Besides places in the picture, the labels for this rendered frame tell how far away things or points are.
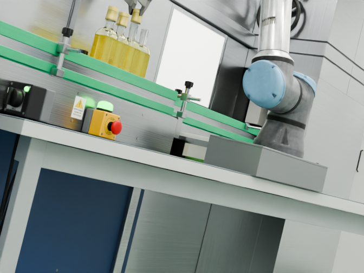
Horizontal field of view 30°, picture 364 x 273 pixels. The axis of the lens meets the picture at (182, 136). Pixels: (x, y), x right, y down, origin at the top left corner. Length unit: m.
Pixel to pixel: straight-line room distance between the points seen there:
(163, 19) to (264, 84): 0.85
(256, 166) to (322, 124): 1.35
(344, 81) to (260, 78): 1.48
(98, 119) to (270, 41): 0.51
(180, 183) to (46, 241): 0.43
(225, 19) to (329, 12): 0.46
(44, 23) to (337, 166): 1.74
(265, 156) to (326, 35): 1.32
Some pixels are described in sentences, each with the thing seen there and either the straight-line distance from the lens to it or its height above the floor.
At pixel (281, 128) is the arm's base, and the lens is 1.93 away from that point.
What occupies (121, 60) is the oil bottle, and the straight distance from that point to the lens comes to 2.18.
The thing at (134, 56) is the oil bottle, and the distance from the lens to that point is 2.22.
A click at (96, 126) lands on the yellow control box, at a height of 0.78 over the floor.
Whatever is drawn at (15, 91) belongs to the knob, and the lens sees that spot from 1.64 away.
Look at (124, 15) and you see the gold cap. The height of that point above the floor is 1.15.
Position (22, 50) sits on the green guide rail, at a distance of 1.74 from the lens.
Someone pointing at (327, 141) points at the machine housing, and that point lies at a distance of 3.21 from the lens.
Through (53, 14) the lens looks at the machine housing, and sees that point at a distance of 2.20.
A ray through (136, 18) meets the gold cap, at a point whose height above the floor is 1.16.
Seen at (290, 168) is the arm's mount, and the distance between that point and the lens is 1.87.
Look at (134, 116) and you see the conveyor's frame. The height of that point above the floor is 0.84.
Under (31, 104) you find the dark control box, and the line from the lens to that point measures 1.65.
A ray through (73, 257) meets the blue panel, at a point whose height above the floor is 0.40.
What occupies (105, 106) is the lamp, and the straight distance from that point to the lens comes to 1.88.
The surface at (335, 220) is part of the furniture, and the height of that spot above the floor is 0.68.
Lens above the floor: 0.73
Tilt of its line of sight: 2 degrees up
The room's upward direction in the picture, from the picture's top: 14 degrees clockwise
